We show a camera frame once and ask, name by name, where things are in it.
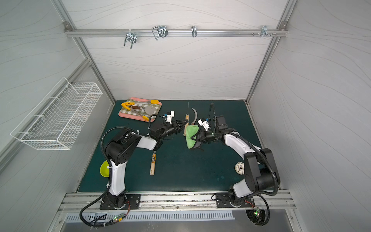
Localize small sickle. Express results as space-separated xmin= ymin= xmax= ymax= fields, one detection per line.
xmin=191 ymin=107 xmax=198 ymax=125
xmin=150 ymin=151 xmax=157 ymax=176
xmin=183 ymin=102 xmax=190 ymax=137

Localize green and black rag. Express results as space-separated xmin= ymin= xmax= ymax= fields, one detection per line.
xmin=185 ymin=125 xmax=202 ymax=150

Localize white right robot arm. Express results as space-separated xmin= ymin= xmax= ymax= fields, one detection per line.
xmin=191 ymin=116 xmax=280 ymax=199

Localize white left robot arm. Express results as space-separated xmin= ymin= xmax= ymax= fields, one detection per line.
xmin=100 ymin=119 xmax=188 ymax=197

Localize green checkered cloth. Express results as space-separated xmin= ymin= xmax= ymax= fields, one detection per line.
xmin=121 ymin=99 xmax=162 ymax=119

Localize pink plastic tray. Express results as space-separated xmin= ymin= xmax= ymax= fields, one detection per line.
xmin=118 ymin=97 xmax=163 ymax=123

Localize white frosted donut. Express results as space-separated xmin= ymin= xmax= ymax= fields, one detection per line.
xmin=234 ymin=162 xmax=244 ymax=176

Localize yellow-tipped steel tongs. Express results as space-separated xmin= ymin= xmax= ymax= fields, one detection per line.
xmin=121 ymin=99 xmax=159 ymax=121

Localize lime green bowl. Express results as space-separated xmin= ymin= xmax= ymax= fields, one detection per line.
xmin=100 ymin=161 xmax=110 ymax=178

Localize middle metal hook clamp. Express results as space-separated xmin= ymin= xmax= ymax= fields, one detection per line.
xmin=151 ymin=25 xmax=169 ymax=41

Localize metal hook clamp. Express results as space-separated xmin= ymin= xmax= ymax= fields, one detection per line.
xmin=151 ymin=25 xmax=169 ymax=41
xmin=124 ymin=31 xmax=137 ymax=49

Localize small metal hook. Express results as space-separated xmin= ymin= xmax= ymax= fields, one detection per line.
xmin=191 ymin=26 xmax=197 ymax=38

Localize left metal hook clamp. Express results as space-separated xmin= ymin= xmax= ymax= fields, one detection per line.
xmin=124 ymin=31 xmax=137 ymax=49

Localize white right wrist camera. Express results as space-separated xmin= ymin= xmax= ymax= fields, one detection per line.
xmin=197 ymin=118 xmax=210 ymax=131

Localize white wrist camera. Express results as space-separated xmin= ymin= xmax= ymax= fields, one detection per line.
xmin=163 ymin=111 xmax=174 ymax=124
xmin=197 ymin=118 xmax=210 ymax=131

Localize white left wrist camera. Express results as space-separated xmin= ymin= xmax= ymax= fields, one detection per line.
xmin=163 ymin=111 xmax=174 ymax=124

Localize wooden-handled steel spatula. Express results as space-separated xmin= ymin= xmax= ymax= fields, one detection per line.
xmin=128 ymin=105 xmax=157 ymax=116

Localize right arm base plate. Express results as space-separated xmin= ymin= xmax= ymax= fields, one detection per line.
xmin=211 ymin=192 xmax=255 ymax=208

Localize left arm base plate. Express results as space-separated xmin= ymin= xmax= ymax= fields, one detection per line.
xmin=100 ymin=193 xmax=141 ymax=210

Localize right black cable bundle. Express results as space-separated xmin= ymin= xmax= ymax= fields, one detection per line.
xmin=245 ymin=194 xmax=271 ymax=226

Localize black cable bundle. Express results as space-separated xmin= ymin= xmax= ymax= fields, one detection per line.
xmin=79 ymin=191 xmax=131 ymax=228
xmin=245 ymin=194 xmax=271 ymax=226

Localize white wire basket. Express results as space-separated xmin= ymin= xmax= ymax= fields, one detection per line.
xmin=10 ymin=77 xmax=102 ymax=150

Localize aluminium top rail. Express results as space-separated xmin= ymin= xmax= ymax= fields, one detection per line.
xmin=65 ymin=28 xmax=288 ymax=38

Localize left black cable bundle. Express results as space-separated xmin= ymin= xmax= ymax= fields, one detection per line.
xmin=79 ymin=191 xmax=131 ymax=228

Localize right metal hook bracket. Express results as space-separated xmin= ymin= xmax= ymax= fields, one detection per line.
xmin=251 ymin=26 xmax=277 ymax=37

